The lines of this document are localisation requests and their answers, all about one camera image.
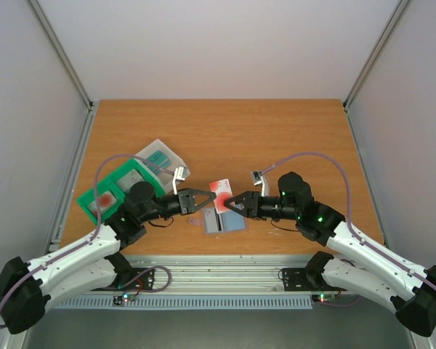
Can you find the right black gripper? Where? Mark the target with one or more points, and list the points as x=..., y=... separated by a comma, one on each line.
x=253, y=204

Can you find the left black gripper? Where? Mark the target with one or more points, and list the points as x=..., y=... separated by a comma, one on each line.
x=187, y=198

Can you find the white red-dot card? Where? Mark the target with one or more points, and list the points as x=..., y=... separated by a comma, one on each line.
x=222, y=190

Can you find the card with magnetic stripe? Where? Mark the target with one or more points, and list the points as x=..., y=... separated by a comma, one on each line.
x=212, y=221

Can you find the blue card holder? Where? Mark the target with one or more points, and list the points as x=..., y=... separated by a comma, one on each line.
x=231, y=222

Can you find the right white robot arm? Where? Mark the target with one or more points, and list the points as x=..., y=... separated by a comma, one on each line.
x=378, y=274

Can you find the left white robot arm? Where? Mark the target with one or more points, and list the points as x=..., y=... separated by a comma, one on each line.
x=29, y=289

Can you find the teal card stack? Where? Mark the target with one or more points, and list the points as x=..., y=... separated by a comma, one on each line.
x=157, y=160

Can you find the grey card in tray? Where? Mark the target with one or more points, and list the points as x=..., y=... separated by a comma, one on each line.
x=129, y=179

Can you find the red patterned card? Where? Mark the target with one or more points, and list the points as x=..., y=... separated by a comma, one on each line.
x=106, y=201

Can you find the clear plastic bin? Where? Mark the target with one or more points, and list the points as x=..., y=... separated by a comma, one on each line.
x=164, y=179

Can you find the green plastic tray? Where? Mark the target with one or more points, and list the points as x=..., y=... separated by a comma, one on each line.
x=112, y=189

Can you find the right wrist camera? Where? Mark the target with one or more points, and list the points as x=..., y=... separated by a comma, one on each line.
x=259, y=180

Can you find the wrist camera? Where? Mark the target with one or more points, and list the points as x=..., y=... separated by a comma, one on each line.
x=178, y=176
x=259, y=180

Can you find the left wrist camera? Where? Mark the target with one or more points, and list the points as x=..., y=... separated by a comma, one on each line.
x=178, y=176

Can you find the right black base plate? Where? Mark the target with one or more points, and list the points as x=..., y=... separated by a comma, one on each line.
x=296, y=280

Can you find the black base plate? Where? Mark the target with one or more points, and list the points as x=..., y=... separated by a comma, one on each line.
x=133, y=279
x=296, y=280

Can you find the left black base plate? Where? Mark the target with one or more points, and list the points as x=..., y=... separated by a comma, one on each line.
x=133, y=279

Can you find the grey slotted cable duct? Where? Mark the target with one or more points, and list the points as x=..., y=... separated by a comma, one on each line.
x=190, y=302

